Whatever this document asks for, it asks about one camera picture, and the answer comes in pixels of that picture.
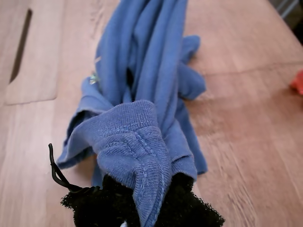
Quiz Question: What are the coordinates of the black gripper padded finger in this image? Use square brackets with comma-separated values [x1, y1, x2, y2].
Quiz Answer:
[155, 173, 225, 227]
[60, 175, 143, 227]

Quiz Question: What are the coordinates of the blue printed T-shirt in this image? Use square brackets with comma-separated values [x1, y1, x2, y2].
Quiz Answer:
[56, 0, 209, 227]

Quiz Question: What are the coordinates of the black cable tie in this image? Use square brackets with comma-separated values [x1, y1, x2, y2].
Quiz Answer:
[48, 142, 100, 193]

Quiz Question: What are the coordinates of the wooden table cable flap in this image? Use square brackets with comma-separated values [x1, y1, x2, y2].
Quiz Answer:
[4, 0, 65, 105]

